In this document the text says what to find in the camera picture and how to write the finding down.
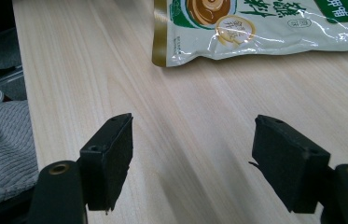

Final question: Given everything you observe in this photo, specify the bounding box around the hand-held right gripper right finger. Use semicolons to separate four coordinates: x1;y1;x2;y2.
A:
248;114;331;215

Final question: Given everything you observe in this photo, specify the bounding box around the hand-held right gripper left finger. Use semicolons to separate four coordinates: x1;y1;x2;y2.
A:
78;112;134;216

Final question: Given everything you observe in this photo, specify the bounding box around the white and green snack bag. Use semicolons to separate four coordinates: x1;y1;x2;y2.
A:
151;0;348;68

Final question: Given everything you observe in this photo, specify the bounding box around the grey ribbed cloth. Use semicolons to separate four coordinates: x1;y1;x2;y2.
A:
0;99;40;213

